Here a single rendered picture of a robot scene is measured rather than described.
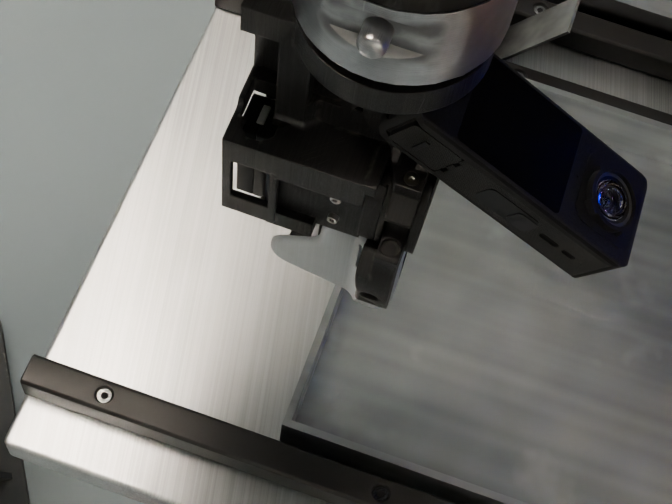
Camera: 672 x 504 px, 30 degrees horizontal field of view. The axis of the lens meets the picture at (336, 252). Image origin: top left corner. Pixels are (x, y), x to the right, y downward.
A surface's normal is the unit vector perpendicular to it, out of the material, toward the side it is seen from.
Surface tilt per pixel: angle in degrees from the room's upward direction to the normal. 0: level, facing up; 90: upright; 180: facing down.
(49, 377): 0
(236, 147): 90
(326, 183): 90
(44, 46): 0
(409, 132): 91
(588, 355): 0
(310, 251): 93
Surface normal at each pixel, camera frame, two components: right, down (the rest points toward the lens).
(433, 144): -0.32, 0.84
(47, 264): 0.08, -0.46
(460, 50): 0.39, 0.83
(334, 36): -0.66, 0.64
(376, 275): -0.30, 0.72
